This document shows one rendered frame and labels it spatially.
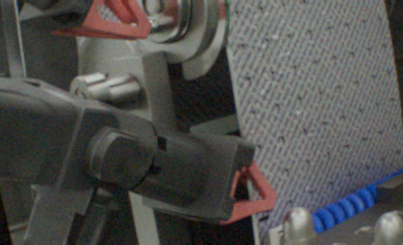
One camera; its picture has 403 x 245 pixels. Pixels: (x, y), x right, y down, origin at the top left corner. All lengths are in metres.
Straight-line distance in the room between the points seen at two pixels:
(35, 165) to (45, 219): 0.11
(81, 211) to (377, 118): 0.37
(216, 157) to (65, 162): 0.17
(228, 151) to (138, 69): 0.14
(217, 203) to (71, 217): 0.12
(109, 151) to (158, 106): 0.22
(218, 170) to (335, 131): 0.18
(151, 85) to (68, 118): 0.24
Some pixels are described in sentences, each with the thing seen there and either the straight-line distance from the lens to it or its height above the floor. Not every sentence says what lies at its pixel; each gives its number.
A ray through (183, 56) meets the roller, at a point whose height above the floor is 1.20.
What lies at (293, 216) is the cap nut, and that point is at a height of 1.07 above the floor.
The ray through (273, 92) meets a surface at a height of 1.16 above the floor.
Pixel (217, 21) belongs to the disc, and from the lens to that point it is 0.72.
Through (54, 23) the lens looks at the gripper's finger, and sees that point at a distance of 0.70.
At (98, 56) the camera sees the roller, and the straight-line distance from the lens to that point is 0.88.
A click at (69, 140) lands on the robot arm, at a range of 0.54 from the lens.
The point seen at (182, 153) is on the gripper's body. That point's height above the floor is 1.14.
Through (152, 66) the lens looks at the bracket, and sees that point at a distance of 0.76.
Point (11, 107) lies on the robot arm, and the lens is 0.49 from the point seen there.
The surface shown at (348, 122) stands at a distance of 0.83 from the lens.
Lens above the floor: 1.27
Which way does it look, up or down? 11 degrees down
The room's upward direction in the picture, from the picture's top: 9 degrees counter-clockwise
